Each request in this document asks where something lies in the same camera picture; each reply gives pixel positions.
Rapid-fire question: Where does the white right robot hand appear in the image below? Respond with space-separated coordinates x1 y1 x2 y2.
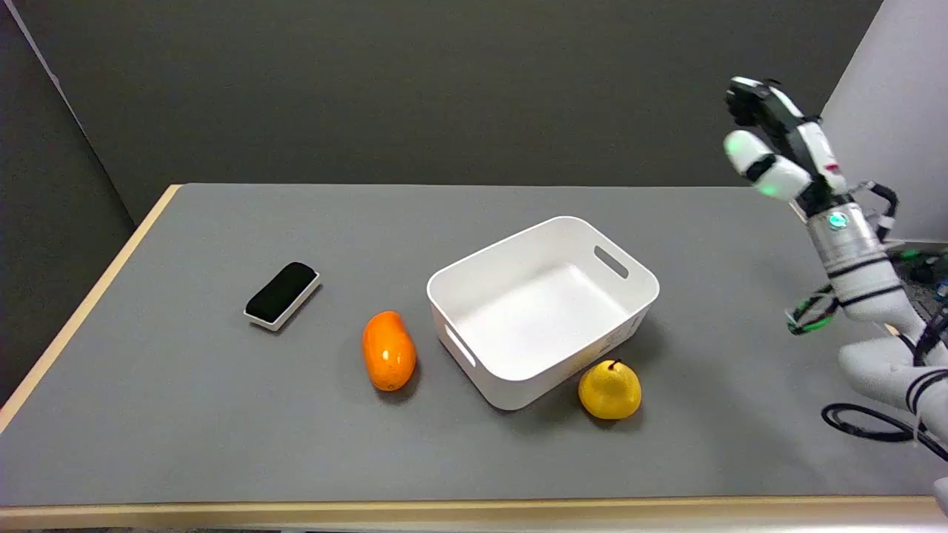
724 76 852 217

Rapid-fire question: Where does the orange mango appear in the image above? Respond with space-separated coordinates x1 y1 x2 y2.
361 310 418 392

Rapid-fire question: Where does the yellow pear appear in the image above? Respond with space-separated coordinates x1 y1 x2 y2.
578 358 643 421

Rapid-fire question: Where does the white plastic storage bin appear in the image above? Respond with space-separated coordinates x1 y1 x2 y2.
427 215 661 412

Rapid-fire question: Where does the black eraser with white base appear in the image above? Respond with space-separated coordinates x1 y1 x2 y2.
244 261 321 332

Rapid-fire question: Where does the short black wrist cable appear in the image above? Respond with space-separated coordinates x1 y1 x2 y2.
850 181 901 242

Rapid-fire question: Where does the green and black cable loop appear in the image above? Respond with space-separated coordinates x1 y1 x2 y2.
786 284 842 336

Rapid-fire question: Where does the long black cable bundle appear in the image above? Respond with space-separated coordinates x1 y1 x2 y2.
821 296 948 463

